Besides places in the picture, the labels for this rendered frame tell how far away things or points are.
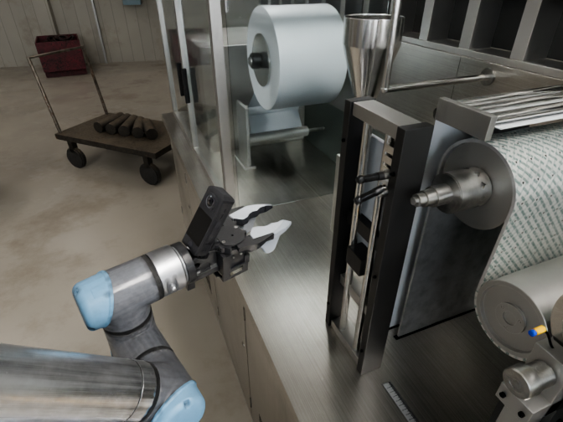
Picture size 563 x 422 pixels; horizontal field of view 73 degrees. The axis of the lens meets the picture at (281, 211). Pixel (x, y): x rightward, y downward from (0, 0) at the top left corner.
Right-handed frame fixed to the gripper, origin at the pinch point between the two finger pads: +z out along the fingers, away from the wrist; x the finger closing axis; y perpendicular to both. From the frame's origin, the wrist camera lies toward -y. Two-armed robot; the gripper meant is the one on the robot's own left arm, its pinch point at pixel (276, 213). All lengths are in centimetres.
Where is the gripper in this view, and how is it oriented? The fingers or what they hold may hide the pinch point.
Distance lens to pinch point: 71.4
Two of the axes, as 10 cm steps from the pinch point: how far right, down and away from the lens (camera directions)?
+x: 6.2, 5.3, -5.8
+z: 7.8, -3.4, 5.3
